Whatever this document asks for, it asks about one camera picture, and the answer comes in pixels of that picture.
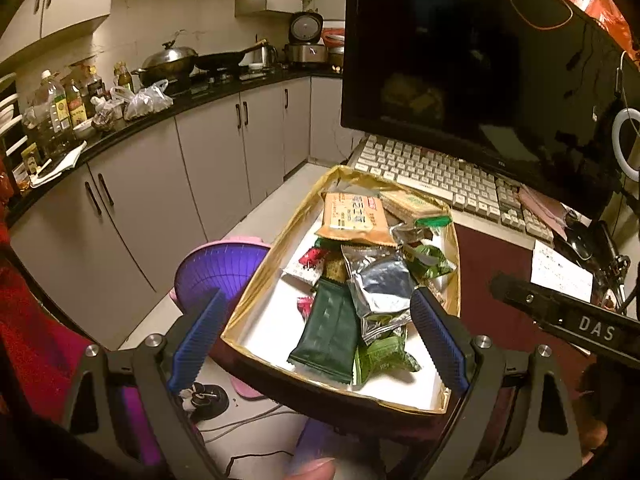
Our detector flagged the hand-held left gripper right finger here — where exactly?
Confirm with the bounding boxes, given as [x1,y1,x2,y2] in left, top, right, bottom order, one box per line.
[409,287,584,480]

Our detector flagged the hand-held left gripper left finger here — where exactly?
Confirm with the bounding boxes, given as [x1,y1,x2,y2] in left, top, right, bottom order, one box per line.
[65,287,230,480]

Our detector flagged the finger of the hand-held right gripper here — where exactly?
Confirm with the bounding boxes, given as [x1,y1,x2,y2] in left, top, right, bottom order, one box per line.
[489,271,559,324]

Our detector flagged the bright green snack packet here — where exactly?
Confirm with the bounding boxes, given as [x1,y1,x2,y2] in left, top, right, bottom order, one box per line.
[352,332,423,387]

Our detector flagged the gold-edged white cardboard box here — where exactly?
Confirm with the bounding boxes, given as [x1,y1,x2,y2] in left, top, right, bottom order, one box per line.
[220,164,461,416]

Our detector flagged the green leaf-print snack packet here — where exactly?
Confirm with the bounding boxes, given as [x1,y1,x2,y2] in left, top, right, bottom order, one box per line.
[402,240,458,291]

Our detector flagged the silver foil snack packet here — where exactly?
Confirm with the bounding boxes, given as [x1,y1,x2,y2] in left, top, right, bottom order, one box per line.
[341,242,418,346]

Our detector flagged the dark green snack packet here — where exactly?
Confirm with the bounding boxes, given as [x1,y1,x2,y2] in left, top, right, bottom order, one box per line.
[287,277,361,386]

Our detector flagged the red and white snack packet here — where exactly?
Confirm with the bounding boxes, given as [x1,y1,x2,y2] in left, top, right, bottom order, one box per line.
[282,247,326,288]

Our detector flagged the tan cracker packet green end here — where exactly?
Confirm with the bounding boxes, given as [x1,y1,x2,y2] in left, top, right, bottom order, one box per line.
[379,189,453,228]

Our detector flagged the orange cracker packet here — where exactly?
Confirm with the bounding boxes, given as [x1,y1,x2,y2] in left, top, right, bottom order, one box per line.
[315,191,401,248]

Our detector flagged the person's right hand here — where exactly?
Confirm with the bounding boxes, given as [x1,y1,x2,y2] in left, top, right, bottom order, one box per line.
[575,360,609,467]

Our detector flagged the person's left hand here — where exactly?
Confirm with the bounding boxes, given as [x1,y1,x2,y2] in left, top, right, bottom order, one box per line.
[287,457,336,480]

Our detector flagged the white paper note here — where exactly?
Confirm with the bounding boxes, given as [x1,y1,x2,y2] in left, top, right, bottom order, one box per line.
[530,240,593,303]

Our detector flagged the black round floor base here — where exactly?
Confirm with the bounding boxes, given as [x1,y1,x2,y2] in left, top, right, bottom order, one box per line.
[180,382,231,421]

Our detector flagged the black tripod stand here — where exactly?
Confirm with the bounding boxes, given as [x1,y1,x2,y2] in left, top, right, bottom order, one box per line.
[585,220,632,311]

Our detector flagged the pink slipper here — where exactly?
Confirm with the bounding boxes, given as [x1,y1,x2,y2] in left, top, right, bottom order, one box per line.
[232,377,271,401]

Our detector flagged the purple plastic basket pink rim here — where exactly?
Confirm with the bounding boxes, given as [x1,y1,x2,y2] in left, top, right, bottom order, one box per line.
[169,236,273,321]

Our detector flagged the black computer mouse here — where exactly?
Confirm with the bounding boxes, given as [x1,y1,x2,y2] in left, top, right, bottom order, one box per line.
[565,220,596,261]

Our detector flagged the white computer keyboard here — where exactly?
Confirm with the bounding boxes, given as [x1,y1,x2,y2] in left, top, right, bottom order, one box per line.
[350,135,556,246]

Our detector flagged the reddish cloth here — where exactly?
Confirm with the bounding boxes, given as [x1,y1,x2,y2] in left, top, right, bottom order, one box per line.
[0,225,166,466]

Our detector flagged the grey base kitchen cabinets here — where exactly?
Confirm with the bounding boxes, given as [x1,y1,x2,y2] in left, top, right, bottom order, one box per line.
[10,76,351,351]

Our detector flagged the white paper on counter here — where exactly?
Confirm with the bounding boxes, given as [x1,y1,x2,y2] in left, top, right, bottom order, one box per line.
[30,140,88,188]

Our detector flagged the black kitchen countertop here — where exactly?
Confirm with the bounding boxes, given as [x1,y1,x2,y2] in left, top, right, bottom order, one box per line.
[0,67,346,226]

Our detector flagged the black computer monitor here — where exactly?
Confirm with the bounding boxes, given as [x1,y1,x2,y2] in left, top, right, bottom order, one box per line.
[340,0,640,221]

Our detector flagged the clear bag with dark contents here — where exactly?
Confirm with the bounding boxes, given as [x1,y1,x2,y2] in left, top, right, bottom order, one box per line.
[92,100,123,131]

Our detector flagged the white plastic bag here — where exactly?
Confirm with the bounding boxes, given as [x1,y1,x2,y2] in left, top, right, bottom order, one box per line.
[110,80,173,121]

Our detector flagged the gas stove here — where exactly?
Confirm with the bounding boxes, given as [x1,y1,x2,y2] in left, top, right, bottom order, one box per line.
[165,67,271,96]

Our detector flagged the green label sauce bottle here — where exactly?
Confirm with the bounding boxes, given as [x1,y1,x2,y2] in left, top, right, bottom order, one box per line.
[65,80,86,128]

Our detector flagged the large cooking oil bottle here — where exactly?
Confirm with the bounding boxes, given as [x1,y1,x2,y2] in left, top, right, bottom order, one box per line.
[37,70,71,156]

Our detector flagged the dark soy sauce bottle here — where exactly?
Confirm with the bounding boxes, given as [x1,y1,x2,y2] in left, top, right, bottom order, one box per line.
[87,66,105,111]

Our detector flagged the black frying pan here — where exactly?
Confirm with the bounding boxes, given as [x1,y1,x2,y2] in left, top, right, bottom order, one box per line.
[194,42,268,73]

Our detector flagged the steel wok with lid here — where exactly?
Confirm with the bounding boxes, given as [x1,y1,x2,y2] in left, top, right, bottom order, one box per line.
[132,42,198,81]

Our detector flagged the orange plastic bag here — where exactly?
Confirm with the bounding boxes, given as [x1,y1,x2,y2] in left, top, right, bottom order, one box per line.
[560,0,640,61]

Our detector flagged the stack of white plates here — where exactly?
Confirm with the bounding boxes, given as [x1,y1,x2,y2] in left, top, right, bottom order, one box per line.
[0,72,23,136]

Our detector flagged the black and white rice cooker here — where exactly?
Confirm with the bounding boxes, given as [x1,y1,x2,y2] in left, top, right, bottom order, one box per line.
[290,11,325,47]

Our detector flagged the black floor cable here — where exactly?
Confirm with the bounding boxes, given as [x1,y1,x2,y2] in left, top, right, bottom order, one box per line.
[200,405,301,480]

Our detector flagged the white ring light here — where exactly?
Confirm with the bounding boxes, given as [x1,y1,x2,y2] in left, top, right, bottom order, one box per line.
[611,107,640,183]

